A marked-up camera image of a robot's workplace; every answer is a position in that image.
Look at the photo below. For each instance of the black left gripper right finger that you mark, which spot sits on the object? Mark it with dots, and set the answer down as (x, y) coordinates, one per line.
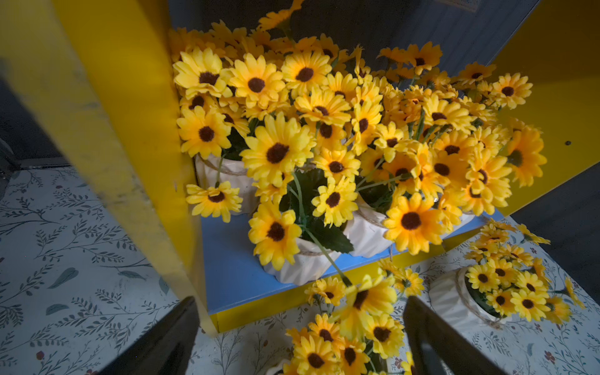
(436, 346)

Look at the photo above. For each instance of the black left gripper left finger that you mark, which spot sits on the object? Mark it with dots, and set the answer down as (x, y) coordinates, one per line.
(166, 348)

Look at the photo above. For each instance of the shelf pot four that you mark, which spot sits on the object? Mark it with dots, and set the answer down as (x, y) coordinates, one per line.
(356, 331)

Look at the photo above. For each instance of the shelf pot three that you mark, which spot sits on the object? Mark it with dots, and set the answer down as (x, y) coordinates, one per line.
(479, 151)
(504, 281)

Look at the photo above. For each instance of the lower shelf pot two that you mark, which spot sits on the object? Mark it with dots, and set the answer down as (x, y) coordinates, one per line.
(408, 151)

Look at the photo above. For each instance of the yellow wooden shelf unit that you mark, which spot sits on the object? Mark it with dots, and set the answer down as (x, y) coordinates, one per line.
(95, 76)

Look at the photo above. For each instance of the lower shelf pot one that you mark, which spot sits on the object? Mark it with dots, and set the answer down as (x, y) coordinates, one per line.
(268, 139)

